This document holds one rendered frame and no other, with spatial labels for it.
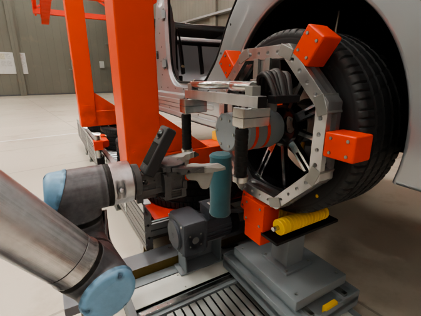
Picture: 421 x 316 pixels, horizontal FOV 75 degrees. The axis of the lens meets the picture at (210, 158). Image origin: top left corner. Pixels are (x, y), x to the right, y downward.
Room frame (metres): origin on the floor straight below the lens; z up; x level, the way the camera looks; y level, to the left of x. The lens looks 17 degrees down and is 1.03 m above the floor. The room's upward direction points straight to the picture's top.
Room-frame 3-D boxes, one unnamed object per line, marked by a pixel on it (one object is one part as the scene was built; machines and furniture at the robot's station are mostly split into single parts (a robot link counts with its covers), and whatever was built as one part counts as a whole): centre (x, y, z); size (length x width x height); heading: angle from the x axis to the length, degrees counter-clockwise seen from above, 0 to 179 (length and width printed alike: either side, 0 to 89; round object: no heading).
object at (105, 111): (3.09, 1.02, 0.69); 0.52 x 0.17 x 0.35; 120
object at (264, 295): (1.06, -0.35, 0.13); 0.50 x 0.36 x 0.10; 30
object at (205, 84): (1.00, -0.04, 1.03); 0.19 x 0.18 x 0.11; 120
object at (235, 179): (0.71, -0.08, 0.83); 0.04 x 0.04 x 0.16
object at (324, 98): (0.97, -0.20, 0.85); 0.54 x 0.07 x 0.54; 30
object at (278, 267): (1.06, -0.35, 0.32); 0.40 x 0.30 x 0.28; 30
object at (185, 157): (0.69, 0.07, 0.80); 0.09 x 0.03 x 0.06; 152
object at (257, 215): (0.99, -0.23, 0.48); 0.16 x 0.12 x 0.17; 120
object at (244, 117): (0.72, -0.11, 0.93); 0.09 x 0.05 x 0.05; 120
